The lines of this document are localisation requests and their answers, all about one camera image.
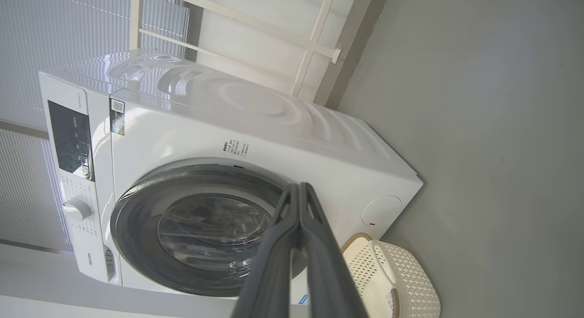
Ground round white filter cover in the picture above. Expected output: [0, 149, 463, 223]
[361, 195, 403, 228]

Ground white perforated basket, brown rim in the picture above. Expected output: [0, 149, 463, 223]
[341, 232, 442, 318]

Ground white round control knob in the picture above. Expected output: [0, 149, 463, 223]
[62, 198, 93, 222]

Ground white window blinds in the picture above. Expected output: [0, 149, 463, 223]
[0, 0, 190, 253]

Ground small printed text label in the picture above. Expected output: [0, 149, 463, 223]
[222, 139, 250, 157]

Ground black control display panel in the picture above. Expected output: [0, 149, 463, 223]
[47, 100, 95, 182]

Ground QR code sticker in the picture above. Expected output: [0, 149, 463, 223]
[109, 99, 126, 136]

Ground white metal railing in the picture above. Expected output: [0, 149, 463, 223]
[130, 0, 342, 100]

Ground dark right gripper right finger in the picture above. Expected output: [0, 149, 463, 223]
[299, 182, 370, 318]

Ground white front-load washing machine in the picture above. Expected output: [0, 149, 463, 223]
[38, 47, 424, 310]

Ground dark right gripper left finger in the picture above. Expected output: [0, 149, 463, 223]
[230, 183, 302, 318]

